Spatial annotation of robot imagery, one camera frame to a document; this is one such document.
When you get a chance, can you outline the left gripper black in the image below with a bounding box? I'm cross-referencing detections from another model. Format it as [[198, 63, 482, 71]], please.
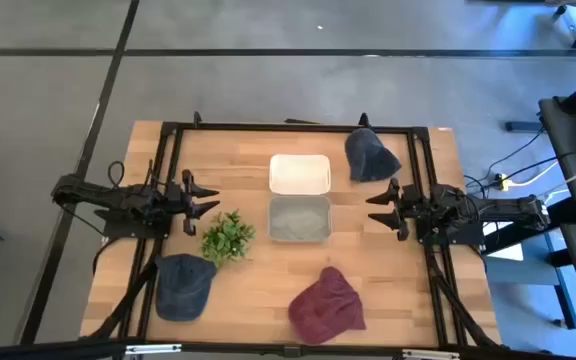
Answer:
[[165, 168, 222, 237]]

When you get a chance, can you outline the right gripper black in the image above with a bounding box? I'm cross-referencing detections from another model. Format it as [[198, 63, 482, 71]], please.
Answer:
[[365, 177, 434, 242]]

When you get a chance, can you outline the dark grey cap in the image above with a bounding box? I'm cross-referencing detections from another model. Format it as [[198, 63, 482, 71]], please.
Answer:
[[343, 127, 403, 184]]

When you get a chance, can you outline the dark blue cap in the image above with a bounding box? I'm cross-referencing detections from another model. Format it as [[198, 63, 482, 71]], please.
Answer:
[[154, 253, 218, 322]]

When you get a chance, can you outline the maroon cap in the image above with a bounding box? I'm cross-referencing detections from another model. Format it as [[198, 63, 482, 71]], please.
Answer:
[[287, 265, 368, 346]]

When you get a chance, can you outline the green plant in white pot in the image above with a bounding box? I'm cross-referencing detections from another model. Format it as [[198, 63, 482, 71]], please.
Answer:
[[200, 209, 257, 268]]

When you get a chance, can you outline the grey plastic bin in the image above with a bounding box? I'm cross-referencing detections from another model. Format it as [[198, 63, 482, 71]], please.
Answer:
[[267, 195, 333, 244]]

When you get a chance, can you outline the white plastic bin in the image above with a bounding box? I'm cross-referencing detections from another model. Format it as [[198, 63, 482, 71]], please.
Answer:
[[268, 153, 332, 196]]

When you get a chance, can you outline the black desk foot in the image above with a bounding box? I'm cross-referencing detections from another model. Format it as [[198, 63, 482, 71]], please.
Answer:
[[505, 119, 544, 134]]

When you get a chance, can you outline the dark grey desk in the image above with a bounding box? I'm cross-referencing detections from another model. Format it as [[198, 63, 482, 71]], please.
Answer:
[[538, 95, 576, 226]]

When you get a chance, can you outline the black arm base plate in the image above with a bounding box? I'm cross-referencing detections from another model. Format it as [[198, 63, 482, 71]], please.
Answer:
[[415, 219, 486, 247], [101, 208, 173, 240]]

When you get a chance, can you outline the black aluminium table frame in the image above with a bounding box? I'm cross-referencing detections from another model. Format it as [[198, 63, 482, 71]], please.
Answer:
[[80, 119, 504, 351]]

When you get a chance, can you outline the black cable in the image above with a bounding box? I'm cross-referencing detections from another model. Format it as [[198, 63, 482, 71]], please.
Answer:
[[465, 127, 549, 190]]

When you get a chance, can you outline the white cable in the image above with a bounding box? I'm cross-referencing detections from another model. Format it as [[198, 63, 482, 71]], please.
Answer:
[[507, 153, 576, 189]]

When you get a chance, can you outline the silver metal bracket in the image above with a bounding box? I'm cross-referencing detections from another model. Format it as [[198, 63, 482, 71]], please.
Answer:
[[400, 348, 462, 360], [124, 343, 183, 357]]

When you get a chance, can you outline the black overhead mount bar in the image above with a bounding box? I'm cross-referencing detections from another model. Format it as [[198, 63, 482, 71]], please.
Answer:
[[0, 338, 576, 360]]

